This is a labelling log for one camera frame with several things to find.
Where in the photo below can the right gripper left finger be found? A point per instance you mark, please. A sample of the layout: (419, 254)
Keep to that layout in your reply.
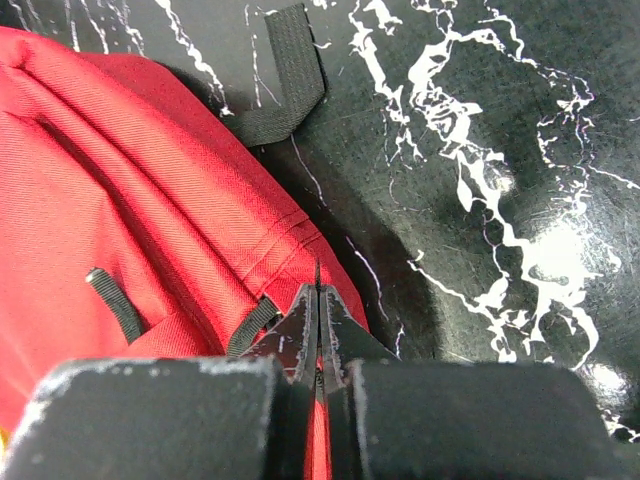
(198, 418)

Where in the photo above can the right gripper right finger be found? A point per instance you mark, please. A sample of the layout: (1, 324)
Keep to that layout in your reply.
(389, 419)

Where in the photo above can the red student backpack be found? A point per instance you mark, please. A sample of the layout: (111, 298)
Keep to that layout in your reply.
(136, 224)

